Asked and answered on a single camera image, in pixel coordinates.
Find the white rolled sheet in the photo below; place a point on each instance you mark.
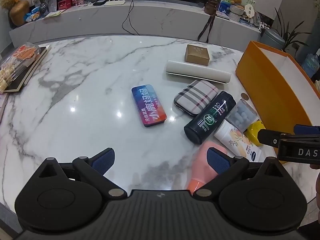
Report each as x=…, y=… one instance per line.
x=197, y=71

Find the brown leather camera case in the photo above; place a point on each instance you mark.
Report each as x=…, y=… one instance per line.
x=211, y=6

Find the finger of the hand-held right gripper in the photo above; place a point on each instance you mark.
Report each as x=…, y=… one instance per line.
x=268, y=136
x=307, y=130

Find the snack tray on book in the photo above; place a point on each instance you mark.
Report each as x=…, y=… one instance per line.
x=30, y=73

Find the small cow figurine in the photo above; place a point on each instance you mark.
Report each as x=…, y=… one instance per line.
x=263, y=26

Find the marble television console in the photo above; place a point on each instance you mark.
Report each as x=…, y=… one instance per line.
x=162, y=22

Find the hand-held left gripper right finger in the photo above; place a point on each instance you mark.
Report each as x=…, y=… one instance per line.
x=218, y=161

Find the small brown gift box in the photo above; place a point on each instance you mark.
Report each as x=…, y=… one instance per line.
x=197, y=55

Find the green paper sheet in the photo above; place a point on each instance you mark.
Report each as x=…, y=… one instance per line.
x=53, y=14

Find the blue and red tin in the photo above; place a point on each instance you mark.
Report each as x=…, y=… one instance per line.
x=148, y=105

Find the glass vase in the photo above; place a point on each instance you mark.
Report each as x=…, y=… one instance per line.
x=43, y=8

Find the blue water jug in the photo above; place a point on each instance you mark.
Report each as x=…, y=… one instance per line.
x=311, y=63

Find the clear box of white balls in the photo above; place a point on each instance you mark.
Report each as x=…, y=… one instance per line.
x=240, y=117

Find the long-leaf potted plant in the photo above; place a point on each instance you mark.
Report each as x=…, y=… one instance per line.
x=290, y=33

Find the plaid zip case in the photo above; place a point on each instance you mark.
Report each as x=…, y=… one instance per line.
x=195, y=96

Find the pale pink sheet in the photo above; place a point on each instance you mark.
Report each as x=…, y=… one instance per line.
x=2, y=105

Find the flat black device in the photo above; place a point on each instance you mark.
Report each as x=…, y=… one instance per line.
x=99, y=3

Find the pink printed gift box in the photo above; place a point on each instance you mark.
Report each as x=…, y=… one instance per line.
x=77, y=1

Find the white floral cream tube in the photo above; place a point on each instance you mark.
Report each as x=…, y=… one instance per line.
x=232, y=137

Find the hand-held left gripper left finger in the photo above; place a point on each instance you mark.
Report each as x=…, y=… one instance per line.
x=103, y=161

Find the blue snack packet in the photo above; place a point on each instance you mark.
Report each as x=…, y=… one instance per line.
x=32, y=16

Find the white woven basket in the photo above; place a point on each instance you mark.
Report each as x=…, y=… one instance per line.
x=235, y=17
x=236, y=9

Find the clear pastry container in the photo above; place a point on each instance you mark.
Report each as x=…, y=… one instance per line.
x=20, y=60

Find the grey trash bin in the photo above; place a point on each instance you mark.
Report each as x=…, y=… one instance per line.
x=272, y=40

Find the round white hand fan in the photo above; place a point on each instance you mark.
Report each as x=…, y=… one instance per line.
x=249, y=8

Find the dark shampoo bottle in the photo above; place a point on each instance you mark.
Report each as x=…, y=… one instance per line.
x=208, y=120

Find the person's right forearm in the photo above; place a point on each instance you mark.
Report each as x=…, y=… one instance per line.
x=318, y=192

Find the orange cardboard box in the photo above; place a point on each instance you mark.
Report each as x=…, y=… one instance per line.
x=265, y=85

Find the pink plastic bottle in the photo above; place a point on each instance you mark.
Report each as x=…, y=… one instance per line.
x=200, y=170

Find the red gift box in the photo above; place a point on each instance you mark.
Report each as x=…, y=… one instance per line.
x=64, y=4

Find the copper coin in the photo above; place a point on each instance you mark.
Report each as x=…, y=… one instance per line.
x=244, y=96

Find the small yellow plastic object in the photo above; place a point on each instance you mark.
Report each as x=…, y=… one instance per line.
x=252, y=132

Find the golden vase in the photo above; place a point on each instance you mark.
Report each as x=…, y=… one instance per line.
x=18, y=12

